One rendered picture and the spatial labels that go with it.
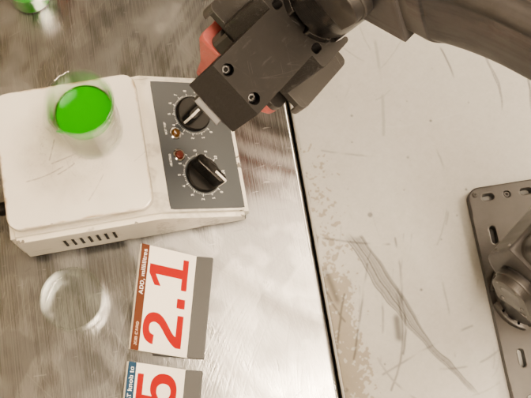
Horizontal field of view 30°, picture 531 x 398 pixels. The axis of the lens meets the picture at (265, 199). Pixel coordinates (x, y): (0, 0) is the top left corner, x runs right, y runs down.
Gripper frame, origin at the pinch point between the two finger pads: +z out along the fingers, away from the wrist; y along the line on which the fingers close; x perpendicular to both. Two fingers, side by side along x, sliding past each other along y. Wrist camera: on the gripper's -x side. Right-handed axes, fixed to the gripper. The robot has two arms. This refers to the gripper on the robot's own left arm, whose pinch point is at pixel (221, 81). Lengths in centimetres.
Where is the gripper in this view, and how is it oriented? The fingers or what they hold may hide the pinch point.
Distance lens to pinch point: 81.1
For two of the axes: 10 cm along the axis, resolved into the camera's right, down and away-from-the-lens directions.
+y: 6.8, 7.2, 1.7
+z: -5.1, 2.9, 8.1
